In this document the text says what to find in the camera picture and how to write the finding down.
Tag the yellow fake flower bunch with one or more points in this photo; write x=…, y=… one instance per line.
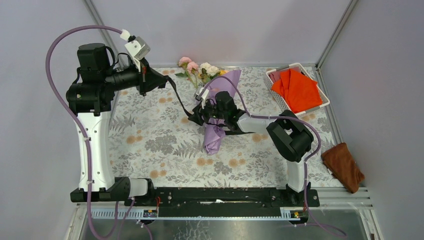
x=222, y=72

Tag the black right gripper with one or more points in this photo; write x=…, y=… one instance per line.
x=207, y=102

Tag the white plastic basket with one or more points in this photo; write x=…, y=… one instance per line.
x=281, y=102

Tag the orange folded paper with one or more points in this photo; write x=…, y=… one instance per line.
x=299, y=91

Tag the floral patterned tablecloth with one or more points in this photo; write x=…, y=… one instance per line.
x=151, y=137

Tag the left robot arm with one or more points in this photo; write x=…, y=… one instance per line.
x=90, y=99

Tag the white fake flower stem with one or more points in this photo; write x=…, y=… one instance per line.
x=208, y=72

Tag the pink fake flower stem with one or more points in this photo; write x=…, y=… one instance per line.
x=190, y=70

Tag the brown cloth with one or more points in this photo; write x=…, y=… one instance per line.
x=341, y=163

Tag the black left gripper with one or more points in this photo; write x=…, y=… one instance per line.
x=147, y=79

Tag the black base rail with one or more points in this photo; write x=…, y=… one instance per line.
x=227, y=202

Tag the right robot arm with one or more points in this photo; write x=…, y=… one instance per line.
x=290, y=137

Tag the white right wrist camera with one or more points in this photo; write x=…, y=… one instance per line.
x=201, y=95

